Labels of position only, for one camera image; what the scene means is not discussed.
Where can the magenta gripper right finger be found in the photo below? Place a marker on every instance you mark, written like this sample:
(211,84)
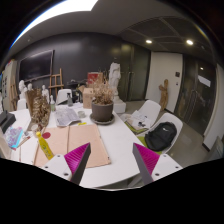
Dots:
(146,160)

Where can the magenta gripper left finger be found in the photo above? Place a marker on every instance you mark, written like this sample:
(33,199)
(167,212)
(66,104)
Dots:
(77,160)

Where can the black backpack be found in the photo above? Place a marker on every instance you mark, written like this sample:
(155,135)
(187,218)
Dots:
(161,137)

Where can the yellow plastic bottle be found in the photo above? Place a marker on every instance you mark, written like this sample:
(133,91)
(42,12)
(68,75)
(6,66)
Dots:
(44,146)

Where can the white chair with backpack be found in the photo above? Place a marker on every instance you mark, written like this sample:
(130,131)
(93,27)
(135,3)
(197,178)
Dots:
(167,117)

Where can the red round sticker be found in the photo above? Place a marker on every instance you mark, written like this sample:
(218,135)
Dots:
(46,135)

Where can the white chair with papers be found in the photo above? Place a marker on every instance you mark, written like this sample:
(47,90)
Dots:
(143,119)

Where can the open magazine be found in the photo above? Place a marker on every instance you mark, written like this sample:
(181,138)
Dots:
(65,116)

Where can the grey pot with dried plant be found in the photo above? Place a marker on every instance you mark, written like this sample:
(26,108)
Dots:
(102,102)

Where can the small spray bottle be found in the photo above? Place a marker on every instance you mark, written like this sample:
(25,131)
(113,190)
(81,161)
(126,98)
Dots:
(52,103)

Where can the white chair behind table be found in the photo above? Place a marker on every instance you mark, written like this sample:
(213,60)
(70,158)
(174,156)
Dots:
(62,95)

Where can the colourful booklet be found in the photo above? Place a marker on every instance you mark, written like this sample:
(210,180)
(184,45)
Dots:
(13,136)

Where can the cardboard box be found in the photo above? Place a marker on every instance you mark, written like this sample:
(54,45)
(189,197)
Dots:
(87,95)

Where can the wooden mannequin figure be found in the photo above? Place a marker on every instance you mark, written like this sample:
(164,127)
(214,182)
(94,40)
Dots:
(164,94)

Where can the wooden easel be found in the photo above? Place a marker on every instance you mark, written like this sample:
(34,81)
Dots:
(56,82)

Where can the white plaster bust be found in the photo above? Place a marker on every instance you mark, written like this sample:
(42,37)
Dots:
(23,89)

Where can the white statue on pedestal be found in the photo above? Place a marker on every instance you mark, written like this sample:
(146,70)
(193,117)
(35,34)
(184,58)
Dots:
(114,77)

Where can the dark wall screen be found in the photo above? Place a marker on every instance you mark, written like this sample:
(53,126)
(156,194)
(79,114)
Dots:
(36,66)

